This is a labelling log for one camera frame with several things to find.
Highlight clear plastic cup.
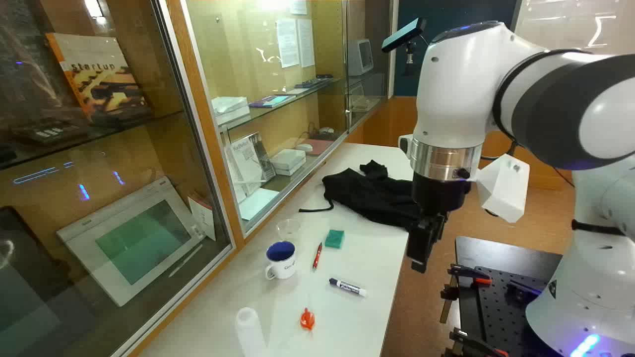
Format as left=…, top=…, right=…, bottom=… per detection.
left=276, top=218, right=302, bottom=242

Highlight black cloth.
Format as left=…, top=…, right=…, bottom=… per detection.
left=299, top=160, right=423, bottom=232

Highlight orange and black clamp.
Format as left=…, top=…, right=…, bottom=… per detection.
left=448, top=327, right=510, bottom=357
left=440, top=264, right=493, bottom=324

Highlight green sponge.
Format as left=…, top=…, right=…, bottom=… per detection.
left=324, top=229, right=346, bottom=250

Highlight blue and white marker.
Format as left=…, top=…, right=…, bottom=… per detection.
left=328, top=277, right=368, bottom=298

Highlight pink flat case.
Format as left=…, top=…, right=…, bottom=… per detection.
left=302, top=138, right=336, bottom=157

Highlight flat white box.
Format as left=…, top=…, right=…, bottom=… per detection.
left=270, top=148, right=307, bottom=177

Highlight old white computer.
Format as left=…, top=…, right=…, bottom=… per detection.
left=347, top=38, right=375, bottom=76

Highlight white mug with blue inside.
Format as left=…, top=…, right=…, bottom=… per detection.
left=265, top=241, right=298, bottom=281

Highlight white paper sheet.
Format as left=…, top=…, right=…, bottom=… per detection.
left=238, top=187, right=280, bottom=222

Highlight black and white magazine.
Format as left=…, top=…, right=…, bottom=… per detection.
left=225, top=131, right=277, bottom=193

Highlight purple book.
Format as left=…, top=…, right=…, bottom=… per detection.
left=248, top=94, right=294, bottom=109

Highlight whiteboard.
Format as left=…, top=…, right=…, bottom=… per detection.
left=513, top=0, right=635, bottom=56

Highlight stack of white boxes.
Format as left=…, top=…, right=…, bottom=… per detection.
left=211, top=96, right=252, bottom=125

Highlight translucent white plastic bottle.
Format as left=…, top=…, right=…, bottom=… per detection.
left=235, top=306, right=267, bottom=357

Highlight small white card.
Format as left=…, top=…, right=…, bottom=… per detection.
left=187, top=192, right=217, bottom=242

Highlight glass display cabinet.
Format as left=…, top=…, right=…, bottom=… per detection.
left=0, top=0, right=399, bottom=357

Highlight white tablet device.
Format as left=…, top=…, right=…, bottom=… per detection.
left=56, top=176, right=207, bottom=308

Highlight orange book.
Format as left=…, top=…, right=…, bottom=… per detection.
left=45, top=32, right=152, bottom=120

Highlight dark calculator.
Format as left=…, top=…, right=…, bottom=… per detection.
left=12, top=118, right=89, bottom=145

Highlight camera on mount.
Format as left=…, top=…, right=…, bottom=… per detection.
left=381, top=17, right=428, bottom=78

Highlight papers on cabinet wall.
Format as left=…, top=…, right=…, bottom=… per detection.
left=275, top=17, right=317, bottom=69

